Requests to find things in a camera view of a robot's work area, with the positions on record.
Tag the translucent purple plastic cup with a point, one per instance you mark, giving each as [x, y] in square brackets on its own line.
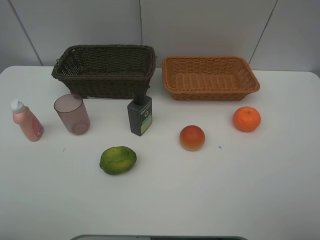
[73, 114]

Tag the dark green square bottle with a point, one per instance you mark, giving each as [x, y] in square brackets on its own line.
[140, 110]

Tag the dark brown wicker basket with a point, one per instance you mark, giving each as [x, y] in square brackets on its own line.
[109, 71]

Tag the green mango fruit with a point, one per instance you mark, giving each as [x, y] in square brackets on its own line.
[117, 160]

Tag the red orange peach fruit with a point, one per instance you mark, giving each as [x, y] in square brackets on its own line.
[192, 138]

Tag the orange mandarin fruit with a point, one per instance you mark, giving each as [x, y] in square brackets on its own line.
[246, 119]

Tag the pink bottle white cap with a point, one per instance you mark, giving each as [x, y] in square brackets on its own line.
[27, 121]

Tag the light orange wicker basket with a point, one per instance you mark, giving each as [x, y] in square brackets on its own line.
[203, 78]

